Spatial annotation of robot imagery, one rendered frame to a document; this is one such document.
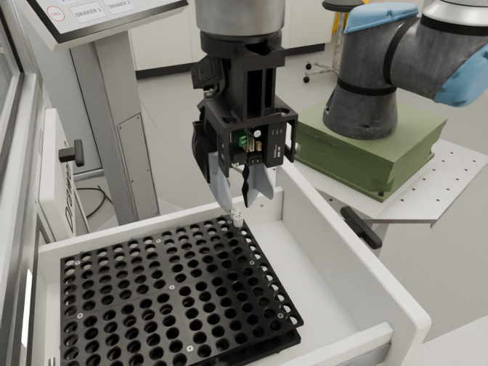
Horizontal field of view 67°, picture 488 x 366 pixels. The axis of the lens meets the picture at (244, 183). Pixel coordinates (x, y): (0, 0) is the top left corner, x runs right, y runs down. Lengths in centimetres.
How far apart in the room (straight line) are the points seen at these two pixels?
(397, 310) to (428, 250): 147
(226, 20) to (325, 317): 34
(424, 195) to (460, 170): 15
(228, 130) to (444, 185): 63
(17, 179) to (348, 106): 57
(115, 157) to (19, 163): 95
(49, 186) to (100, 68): 78
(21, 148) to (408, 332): 47
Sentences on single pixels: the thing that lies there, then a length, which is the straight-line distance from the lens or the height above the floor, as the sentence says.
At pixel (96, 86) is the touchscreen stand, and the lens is 132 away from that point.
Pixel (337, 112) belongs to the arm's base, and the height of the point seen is 90.
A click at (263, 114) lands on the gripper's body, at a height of 108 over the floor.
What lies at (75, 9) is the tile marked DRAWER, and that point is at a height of 101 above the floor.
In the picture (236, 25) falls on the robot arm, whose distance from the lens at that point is 31.
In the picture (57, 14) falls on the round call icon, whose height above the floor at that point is 101.
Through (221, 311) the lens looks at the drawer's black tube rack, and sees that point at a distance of 39.
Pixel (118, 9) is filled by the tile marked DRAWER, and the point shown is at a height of 99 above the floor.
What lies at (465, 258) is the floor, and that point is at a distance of 191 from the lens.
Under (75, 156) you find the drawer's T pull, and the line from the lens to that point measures 64.
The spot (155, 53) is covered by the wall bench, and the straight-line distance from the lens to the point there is 342.
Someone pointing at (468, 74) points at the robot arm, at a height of 103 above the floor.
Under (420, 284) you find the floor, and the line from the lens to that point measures 171.
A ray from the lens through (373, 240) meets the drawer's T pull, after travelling 47.
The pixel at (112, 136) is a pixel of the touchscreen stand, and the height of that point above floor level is 58.
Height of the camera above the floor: 123
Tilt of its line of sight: 37 degrees down
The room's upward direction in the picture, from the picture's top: straight up
